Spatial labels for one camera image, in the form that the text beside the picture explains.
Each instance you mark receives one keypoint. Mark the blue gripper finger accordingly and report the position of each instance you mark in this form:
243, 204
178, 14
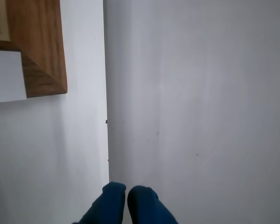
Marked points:
144, 205
109, 203

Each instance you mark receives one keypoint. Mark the brown wooden frame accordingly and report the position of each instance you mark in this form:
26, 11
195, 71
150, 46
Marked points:
42, 46

